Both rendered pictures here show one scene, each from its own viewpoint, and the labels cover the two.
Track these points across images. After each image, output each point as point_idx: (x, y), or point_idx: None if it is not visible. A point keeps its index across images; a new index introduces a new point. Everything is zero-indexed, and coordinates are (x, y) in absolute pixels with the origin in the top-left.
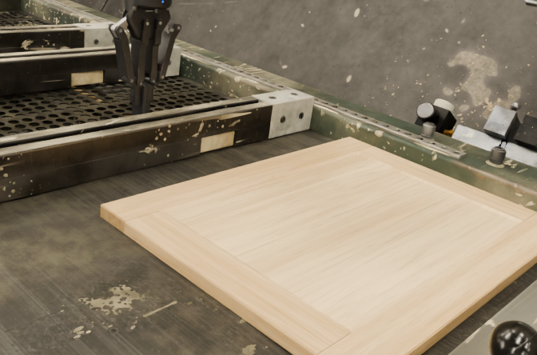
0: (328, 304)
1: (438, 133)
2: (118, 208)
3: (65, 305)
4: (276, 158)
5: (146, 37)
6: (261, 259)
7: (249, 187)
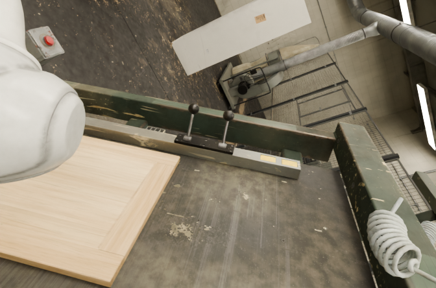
0: (143, 170)
1: None
2: (109, 269)
3: (198, 242)
4: None
5: None
6: (123, 194)
7: (29, 229)
